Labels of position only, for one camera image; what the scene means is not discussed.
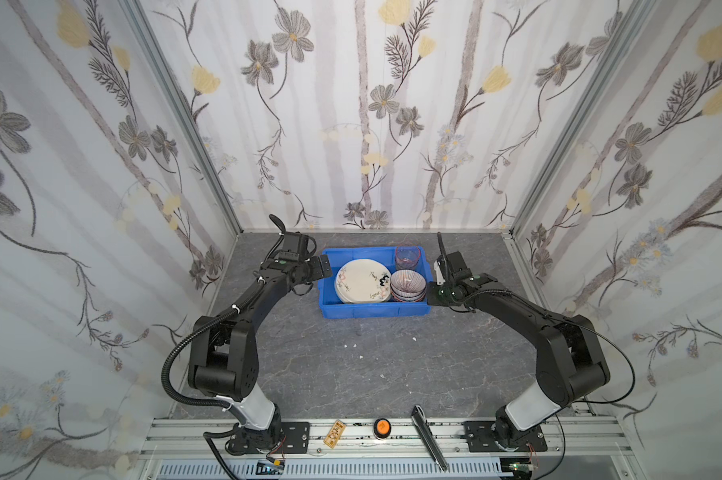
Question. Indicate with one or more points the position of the cream bird pattern plate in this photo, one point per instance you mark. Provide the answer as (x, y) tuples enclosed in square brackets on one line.
[(363, 281)]

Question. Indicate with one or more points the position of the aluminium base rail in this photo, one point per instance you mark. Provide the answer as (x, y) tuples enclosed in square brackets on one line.
[(577, 448)]

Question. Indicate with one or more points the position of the small wooden tag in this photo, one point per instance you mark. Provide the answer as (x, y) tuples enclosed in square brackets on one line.
[(334, 434)]

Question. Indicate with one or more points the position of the pink glass cup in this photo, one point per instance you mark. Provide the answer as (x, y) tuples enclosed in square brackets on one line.
[(407, 257)]

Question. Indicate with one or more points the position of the orange round button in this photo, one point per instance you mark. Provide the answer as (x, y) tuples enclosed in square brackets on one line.
[(382, 428)]

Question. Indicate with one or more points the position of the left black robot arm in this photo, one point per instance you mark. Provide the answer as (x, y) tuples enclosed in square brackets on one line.
[(224, 361)]

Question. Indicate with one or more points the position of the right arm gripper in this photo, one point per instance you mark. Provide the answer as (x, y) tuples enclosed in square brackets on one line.
[(435, 293)]

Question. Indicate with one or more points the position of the blue plastic bin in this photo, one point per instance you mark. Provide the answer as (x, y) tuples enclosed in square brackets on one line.
[(333, 307)]

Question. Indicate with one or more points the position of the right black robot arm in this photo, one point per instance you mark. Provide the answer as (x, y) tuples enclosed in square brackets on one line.
[(570, 362)]

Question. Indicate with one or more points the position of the pink glass small plate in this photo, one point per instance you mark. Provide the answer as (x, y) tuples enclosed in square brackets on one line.
[(408, 286)]

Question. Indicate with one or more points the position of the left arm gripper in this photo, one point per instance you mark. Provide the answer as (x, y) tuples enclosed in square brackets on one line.
[(323, 267)]

